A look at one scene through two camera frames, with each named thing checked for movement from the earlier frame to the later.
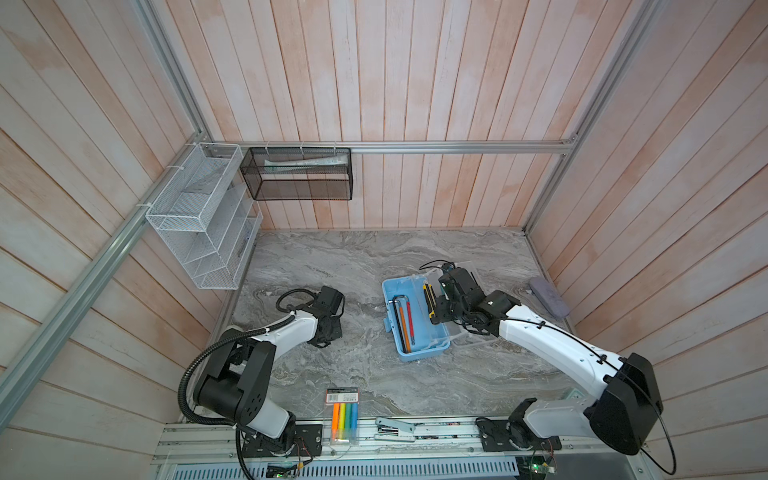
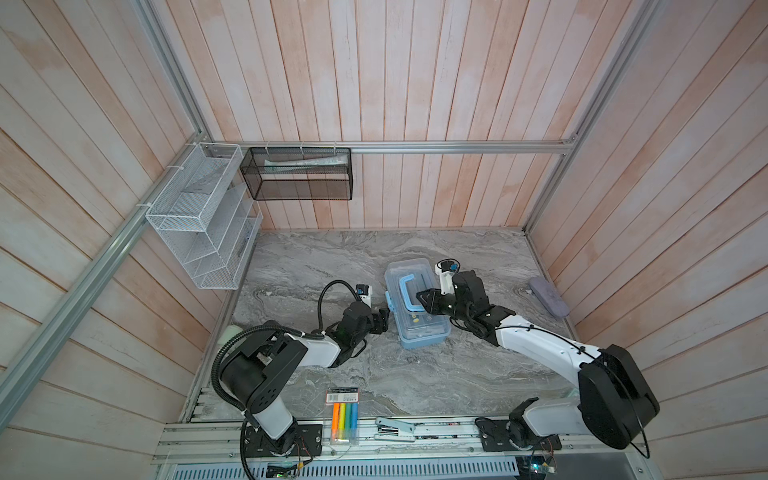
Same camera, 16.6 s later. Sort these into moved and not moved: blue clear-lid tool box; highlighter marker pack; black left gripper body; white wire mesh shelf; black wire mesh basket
Moved: blue clear-lid tool box; black left gripper body
Not moved: white wire mesh shelf; highlighter marker pack; black wire mesh basket
